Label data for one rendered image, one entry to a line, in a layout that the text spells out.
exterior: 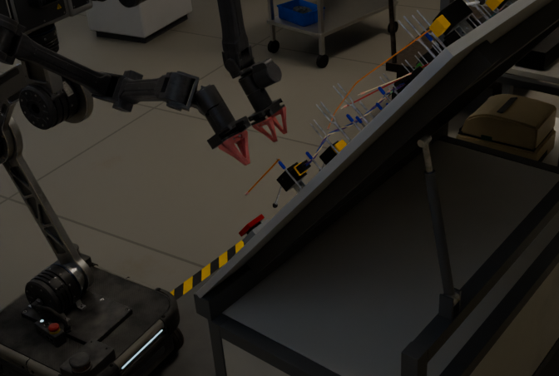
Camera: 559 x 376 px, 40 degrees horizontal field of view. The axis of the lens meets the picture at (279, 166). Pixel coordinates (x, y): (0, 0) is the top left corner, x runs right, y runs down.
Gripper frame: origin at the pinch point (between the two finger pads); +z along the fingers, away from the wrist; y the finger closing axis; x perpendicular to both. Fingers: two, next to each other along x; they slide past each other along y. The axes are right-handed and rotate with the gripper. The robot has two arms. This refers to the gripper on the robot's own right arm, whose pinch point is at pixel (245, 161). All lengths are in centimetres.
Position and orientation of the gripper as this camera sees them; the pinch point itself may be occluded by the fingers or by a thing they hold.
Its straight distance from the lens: 181.9
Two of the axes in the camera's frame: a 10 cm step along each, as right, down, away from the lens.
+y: -5.7, 3.5, 7.5
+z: 5.1, 8.6, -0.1
